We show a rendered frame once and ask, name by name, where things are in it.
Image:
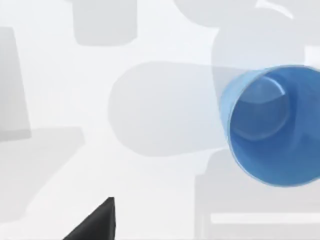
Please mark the blue cup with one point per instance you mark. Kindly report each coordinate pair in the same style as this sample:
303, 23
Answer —
272, 160

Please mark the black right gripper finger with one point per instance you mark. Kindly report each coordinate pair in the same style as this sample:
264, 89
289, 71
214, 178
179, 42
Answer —
101, 222

